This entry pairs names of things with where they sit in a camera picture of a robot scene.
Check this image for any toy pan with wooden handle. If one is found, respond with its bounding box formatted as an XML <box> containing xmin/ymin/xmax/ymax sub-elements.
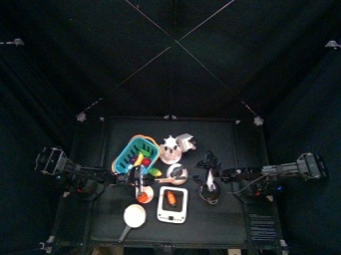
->
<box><xmin>156</xmin><ymin>162</ymin><xmax>189</xmax><ymax>186</ymax></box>

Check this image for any green toy vegetable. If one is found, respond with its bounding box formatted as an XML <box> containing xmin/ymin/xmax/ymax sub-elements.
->
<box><xmin>149</xmin><ymin>167</ymin><xmax>165</xmax><ymax>178</ymax></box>

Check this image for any white grey toy appliance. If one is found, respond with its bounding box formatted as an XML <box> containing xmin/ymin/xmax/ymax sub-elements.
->
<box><xmin>176</xmin><ymin>132</ymin><xmax>198</xmax><ymax>153</ymax></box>

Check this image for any teal plastic basket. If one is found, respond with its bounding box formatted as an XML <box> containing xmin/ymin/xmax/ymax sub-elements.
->
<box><xmin>111</xmin><ymin>136</ymin><xmax>162</xmax><ymax>175</ymax></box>

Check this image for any white patterned plate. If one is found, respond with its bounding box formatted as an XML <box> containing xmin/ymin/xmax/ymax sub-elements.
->
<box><xmin>160</xmin><ymin>144</ymin><xmax>184</xmax><ymax>165</ymax></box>

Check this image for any orange plastic basket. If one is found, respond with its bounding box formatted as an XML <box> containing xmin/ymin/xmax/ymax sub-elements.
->
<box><xmin>130</xmin><ymin>133</ymin><xmax>161</xmax><ymax>144</ymax></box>

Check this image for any black toy kettle white handle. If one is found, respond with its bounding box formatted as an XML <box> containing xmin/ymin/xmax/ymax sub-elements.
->
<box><xmin>197</xmin><ymin>168</ymin><xmax>222</xmax><ymax>206</ymax></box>

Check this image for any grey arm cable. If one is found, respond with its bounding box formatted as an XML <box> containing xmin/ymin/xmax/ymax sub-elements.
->
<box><xmin>229</xmin><ymin>172</ymin><xmax>272</xmax><ymax>195</ymax></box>

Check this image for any white frying pan grey handle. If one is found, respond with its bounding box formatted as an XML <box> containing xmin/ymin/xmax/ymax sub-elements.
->
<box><xmin>118</xmin><ymin>203</ymin><xmax>149</xmax><ymax>243</ymax></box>

